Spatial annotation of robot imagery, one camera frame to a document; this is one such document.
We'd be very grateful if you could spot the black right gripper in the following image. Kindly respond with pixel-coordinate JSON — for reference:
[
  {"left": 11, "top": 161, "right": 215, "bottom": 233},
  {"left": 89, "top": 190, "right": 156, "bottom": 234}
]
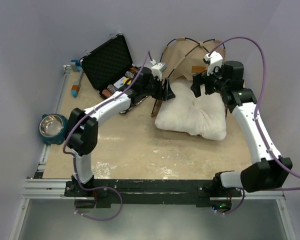
[{"left": 191, "top": 63, "right": 229, "bottom": 98}]

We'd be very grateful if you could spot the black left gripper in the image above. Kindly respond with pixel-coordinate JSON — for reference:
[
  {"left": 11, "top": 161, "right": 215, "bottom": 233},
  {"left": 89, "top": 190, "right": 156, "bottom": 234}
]
[{"left": 141, "top": 75, "right": 175, "bottom": 102}]

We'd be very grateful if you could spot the beige fabric pet tent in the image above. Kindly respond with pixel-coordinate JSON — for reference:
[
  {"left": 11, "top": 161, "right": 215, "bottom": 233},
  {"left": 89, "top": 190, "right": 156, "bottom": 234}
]
[{"left": 159, "top": 37, "right": 228, "bottom": 82}]

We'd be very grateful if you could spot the white fluffy pillow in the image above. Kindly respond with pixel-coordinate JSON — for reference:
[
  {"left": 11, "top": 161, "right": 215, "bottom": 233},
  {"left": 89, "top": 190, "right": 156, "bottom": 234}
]
[{"left": 154, "top": 78, "right": 227, "bottom": 141}]

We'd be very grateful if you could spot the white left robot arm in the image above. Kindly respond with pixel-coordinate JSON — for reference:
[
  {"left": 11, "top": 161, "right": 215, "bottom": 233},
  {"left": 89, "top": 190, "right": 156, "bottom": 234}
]
[{"left": 63, "top": 62, "right": 175, "bottom": 196}]

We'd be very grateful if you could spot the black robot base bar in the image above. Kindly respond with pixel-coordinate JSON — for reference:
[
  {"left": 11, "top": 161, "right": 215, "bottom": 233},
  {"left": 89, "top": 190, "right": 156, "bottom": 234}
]
[{"left": 64, "top": 178, "right": 242, "bottom": 208}]

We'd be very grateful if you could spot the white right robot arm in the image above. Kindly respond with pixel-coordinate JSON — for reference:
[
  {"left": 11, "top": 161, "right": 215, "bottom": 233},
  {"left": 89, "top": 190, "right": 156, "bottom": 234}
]
[{"left": 190, "top": 60, "right": 293, "bottom": 197}]

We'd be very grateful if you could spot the teal double pet bowl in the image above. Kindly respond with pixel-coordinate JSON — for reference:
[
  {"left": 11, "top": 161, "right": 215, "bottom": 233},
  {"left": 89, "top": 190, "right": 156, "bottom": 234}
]
[{"left": 38, "top": 113, "right": 68, "bottom": 145}]

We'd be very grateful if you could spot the red poker chip roll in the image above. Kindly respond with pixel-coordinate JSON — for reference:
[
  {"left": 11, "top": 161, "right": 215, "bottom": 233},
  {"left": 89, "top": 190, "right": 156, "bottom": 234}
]
[{"left": 125, "top": 66, "right": 139, "bottom": 79}]

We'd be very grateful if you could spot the white playing card deck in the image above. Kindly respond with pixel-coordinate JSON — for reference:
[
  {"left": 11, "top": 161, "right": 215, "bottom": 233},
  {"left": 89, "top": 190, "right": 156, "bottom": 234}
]
[{"left": 113, "top": 77, "right": 130, "bottom": 89}]

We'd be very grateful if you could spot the purple poker chip roll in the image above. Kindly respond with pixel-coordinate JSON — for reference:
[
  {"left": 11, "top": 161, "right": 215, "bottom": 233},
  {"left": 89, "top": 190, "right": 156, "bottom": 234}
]
[{"left": 107, "top": 84, "right": 118, "bottom": 94}]

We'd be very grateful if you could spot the black poker chip case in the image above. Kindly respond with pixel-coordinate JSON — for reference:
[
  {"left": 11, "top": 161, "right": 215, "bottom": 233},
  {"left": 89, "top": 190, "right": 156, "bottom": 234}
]
[{"left": 79, "top": 33, "right": 140, "bottom": 100}]

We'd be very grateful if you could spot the orange and teal toy block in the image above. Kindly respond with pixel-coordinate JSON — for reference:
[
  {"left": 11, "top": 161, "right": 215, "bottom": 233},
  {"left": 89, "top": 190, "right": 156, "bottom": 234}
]
[{"left": 70, "top": 60, "right": 84, "bottom": 98}]

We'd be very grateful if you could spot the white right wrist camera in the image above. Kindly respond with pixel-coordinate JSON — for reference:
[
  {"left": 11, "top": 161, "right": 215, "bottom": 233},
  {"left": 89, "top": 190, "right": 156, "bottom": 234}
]
[{"left": 203, "top": 51, "right": 223, "bottom": 76}]

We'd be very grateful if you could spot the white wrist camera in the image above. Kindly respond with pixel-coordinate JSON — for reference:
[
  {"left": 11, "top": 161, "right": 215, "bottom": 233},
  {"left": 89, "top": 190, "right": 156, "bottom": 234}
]
[
  {"left": 203, "top": 51, "right": 223, "bottom": 76},
  {"left": 150, "top": 59, "right": 167, "bottom": 76}
]

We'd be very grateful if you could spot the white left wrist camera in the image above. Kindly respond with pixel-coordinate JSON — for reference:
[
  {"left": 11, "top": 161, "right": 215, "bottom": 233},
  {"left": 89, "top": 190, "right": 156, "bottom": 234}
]
[{"left": 150, "top": 59, "right": 167, "bottom": 76}]

